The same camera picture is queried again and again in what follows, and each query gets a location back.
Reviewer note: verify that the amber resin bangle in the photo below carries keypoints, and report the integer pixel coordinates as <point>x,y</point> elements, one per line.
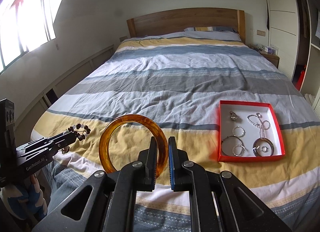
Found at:
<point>158,134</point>

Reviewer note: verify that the wide gold bangle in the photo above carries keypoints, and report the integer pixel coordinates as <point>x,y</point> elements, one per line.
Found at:
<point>263,147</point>

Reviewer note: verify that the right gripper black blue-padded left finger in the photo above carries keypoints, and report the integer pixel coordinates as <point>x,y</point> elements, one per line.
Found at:
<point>105,201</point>

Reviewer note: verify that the red object in wardrobe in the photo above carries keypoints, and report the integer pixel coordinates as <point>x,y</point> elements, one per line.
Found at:
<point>300,77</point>

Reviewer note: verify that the bright window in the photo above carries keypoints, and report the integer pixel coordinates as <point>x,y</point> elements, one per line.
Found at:
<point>25,26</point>

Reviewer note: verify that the striped duvet bed cover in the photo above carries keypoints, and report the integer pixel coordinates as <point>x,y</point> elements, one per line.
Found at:
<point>178,80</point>

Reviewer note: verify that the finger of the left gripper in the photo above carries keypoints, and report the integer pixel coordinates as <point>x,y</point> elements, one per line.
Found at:
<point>49,146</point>

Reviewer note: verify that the items on nightstand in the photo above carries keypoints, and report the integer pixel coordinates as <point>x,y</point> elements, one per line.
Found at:
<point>266,49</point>

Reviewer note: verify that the wall switch plate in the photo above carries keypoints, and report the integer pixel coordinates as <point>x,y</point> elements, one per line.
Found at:
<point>261,33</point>

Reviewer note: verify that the striped pillow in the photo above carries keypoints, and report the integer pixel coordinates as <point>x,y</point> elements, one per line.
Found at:
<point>210,29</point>

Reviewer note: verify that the wooden nightstand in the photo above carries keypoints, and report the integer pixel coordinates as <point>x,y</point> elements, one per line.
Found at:
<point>274,59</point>

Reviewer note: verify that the red white shallow box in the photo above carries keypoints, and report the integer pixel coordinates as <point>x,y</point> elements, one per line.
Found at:
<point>255,120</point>

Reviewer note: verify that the hanging striped shirt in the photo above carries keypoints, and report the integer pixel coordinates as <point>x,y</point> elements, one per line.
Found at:
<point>317,33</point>

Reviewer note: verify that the white wardrobe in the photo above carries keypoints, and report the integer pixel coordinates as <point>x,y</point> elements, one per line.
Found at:
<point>292,27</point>

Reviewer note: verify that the wooden headboard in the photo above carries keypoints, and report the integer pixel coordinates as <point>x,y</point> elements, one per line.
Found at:
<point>176,20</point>

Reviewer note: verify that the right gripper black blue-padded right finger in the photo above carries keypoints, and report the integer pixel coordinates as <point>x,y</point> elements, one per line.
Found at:
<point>219,201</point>

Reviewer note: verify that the thin gold bangle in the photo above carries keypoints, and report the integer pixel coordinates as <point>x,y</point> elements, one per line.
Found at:
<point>232,146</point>

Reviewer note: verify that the silver charm pendant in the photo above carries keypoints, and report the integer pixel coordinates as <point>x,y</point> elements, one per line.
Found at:
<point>233,116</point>

